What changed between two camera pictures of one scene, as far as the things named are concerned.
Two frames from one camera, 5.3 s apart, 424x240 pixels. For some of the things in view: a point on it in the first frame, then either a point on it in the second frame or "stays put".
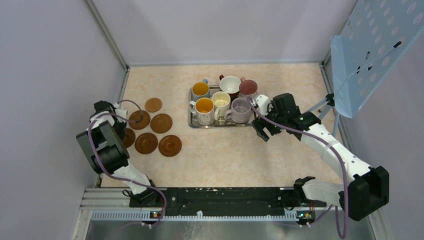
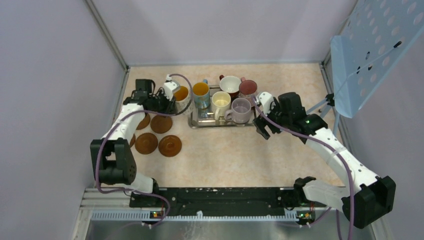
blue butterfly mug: [200, 90] stays put
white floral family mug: [204, 110] → [182, 97]
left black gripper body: [120, 126] → [160, 102]
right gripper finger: [273, 129] stays put
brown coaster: [136, 115] stays put
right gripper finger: [259, 126] stays put
